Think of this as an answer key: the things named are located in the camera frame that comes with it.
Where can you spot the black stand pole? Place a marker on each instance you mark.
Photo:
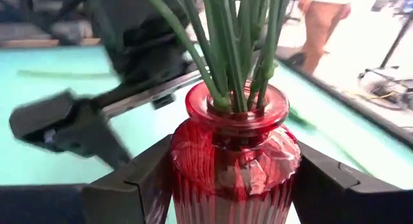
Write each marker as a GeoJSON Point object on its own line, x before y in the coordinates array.
{"type": "Point", "coordinates": [397, 44]}

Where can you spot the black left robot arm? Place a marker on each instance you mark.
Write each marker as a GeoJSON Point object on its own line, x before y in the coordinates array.
{"type": "Point", "coordinates": [135, 7]}

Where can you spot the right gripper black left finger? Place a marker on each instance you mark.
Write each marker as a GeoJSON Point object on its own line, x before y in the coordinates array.
{"type": "Point", "coordinates": [129, 198]}

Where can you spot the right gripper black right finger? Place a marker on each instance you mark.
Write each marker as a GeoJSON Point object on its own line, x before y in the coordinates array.
{"type": "Point", "coordinates": [338, 201]}

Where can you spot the red artificial tulip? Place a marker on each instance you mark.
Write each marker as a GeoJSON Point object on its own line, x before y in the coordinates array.
{"type": "Point", "coordinates": [180, 33]}

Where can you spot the red glass vase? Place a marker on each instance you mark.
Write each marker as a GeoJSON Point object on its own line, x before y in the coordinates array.
{"type": "Point", "coordinates": [235, 172]}

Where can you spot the blue tulip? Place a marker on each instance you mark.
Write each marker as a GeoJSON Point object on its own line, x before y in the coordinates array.
{"type": "Point", "coordinates": [64, 74]}

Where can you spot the person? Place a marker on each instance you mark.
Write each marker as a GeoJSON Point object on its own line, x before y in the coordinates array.
{"type": "Point", "coordinates": [322, 27]}

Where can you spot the green table mat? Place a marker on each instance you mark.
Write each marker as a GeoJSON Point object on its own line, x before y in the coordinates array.
{"type": "Point", "coordinates": [32, 166]}

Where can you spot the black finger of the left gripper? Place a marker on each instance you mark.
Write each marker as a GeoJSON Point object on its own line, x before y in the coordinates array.
{"type": "Point", "coordinates": [71, 124]}

